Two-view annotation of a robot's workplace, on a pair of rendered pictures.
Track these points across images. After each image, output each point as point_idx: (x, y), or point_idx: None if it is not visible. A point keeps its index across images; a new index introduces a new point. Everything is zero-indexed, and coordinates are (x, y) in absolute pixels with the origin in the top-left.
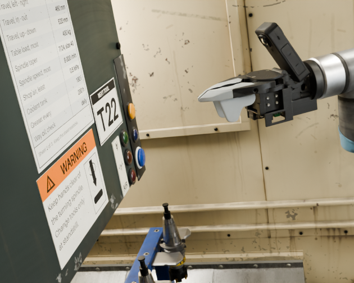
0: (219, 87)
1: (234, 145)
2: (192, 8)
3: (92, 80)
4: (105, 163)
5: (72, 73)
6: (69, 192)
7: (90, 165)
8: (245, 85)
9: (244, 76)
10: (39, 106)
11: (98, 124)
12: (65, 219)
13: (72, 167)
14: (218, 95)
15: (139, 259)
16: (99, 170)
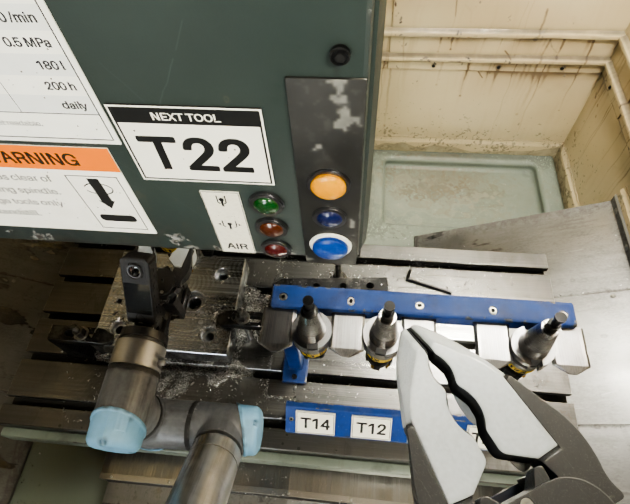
0: (455, 383)
1: None
2: None
3: (133, 85)
4: (161, 200)
5: (17, 49)
6: (10, 182)
7: (93, 184)
8: (438, 468)
9: (573, 467)
10: None
11: (136, 152)
12: None
13: (21, 164)
14: (399, 381)
15: (386, 304)
16: (130, 199)
